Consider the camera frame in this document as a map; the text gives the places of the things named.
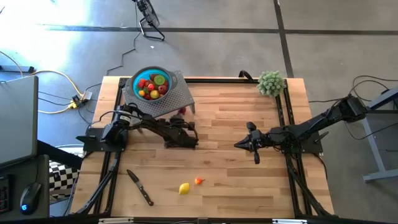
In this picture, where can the orange pear with stem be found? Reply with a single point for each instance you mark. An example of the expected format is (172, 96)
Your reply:
(198, 181)

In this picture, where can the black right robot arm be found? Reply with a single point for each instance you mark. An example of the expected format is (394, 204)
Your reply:
(311, 127)

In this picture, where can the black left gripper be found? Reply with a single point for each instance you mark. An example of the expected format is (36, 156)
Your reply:
(182, 138)

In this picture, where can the red plastic strawberry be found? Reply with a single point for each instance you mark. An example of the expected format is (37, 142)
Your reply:
(147, 96)
(141, 83)
(166, 83)

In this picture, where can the blue collapsible colander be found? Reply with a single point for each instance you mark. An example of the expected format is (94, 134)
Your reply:
(136, 77)

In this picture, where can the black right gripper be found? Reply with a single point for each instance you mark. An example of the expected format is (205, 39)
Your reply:
(264, 138)

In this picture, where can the green plant in white pot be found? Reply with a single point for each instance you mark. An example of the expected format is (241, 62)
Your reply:
(271, 82)

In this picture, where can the grey metal table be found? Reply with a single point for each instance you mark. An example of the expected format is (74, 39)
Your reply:
(374, 149)

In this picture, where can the black white checkerboard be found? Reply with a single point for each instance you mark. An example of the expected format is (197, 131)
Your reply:
(62, 180)

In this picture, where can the white power adapter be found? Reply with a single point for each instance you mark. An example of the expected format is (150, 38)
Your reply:
(87, 95)

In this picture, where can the small orange red fruit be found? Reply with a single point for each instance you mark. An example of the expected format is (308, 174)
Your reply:
(151, 86)

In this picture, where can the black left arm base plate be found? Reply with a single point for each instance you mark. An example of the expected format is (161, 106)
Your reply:
(90, 144)

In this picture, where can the black desk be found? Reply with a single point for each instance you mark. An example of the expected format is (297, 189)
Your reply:
(40, 174)

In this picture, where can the black computer mouse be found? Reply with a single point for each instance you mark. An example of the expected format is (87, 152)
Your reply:
(29, 196)

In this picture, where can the dark red apple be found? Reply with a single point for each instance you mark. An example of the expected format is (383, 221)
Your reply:
(162, 89)

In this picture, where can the silver metal bracket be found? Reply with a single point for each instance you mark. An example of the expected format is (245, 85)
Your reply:
(289, 221)
(115, 221)

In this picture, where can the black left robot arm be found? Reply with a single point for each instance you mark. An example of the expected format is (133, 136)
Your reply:
(146, 123)

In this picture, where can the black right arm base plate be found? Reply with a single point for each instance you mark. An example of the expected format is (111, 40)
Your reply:
(311, 146)

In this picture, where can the grey perforated metal shelf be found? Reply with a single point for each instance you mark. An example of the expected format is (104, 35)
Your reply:
(174, 102)

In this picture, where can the yellow plastic lemon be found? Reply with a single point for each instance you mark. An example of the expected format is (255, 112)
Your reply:
(154, 94)
(184, 188)

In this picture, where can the black keyboard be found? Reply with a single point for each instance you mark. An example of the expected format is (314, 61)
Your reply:
(4, 196)

